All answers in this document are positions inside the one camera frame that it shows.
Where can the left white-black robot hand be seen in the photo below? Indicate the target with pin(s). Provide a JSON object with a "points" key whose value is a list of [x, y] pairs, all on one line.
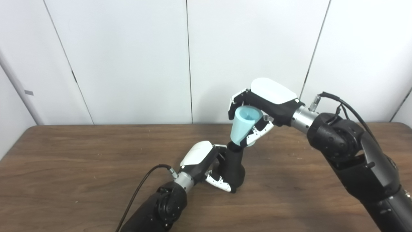
{"points": [[199, 161]]}

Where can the right white-black robot hand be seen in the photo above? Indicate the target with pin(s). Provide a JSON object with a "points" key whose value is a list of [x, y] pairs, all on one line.
{"points": [[273, 96]]}

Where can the black nozzle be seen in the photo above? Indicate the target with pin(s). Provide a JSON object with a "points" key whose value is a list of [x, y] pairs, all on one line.
{"points": [[233, 167]]}

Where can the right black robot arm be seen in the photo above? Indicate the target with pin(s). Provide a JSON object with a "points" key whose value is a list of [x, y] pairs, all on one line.
{"points": [[360, 161]]}

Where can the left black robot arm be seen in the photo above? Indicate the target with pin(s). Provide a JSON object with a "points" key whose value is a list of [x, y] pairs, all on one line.
{"points": [[161, 206]]}

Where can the small grey label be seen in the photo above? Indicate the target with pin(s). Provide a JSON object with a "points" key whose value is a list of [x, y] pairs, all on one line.
{"points": [[29, 92]]}

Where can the white wall corner post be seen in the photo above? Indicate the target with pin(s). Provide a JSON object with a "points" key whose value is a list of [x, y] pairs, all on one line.
{"points": [[19, 90]]}

